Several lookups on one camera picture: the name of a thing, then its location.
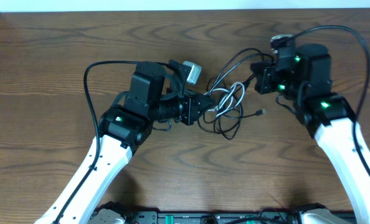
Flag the white USB cable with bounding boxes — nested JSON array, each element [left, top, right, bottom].
[[203, 82, 246, 118]]

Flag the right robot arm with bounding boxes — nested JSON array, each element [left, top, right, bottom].
[[250, 44, 370, 223]]

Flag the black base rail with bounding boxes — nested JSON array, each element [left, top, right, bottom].
[[88, 202, 357, 224]]

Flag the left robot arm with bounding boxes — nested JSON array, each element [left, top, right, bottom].
[[36, 60, 215, 223]]

